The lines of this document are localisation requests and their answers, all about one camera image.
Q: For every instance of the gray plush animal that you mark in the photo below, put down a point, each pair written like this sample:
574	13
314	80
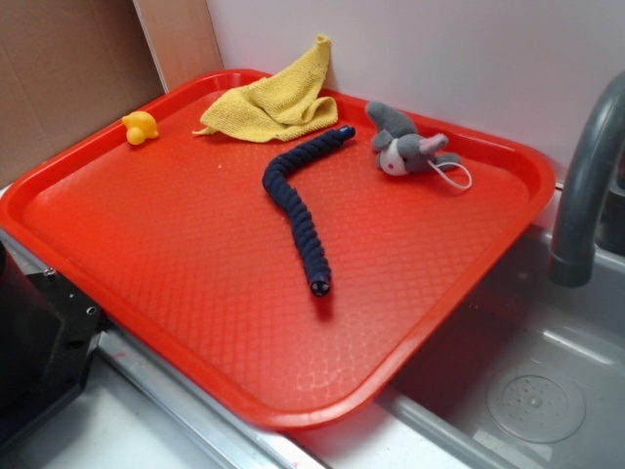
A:
401	150

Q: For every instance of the yellow rubber duck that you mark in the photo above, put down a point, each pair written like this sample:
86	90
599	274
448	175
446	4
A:
140	126

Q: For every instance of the yellow cloth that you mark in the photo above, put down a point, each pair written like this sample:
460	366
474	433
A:
283	107

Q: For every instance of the brown cardboard panel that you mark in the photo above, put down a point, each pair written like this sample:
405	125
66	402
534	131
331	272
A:
69	68

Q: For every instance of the red plastic tray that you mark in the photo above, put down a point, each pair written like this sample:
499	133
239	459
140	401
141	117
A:
179	243

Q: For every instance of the dark blue rope toy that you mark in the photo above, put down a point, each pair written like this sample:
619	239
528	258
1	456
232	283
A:
275	183

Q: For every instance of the gray faucet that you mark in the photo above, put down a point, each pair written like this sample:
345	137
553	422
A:
591	209

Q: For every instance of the gray sink basin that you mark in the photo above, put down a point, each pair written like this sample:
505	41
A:
524	374

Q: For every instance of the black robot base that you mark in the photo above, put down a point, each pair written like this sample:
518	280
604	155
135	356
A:
48	335

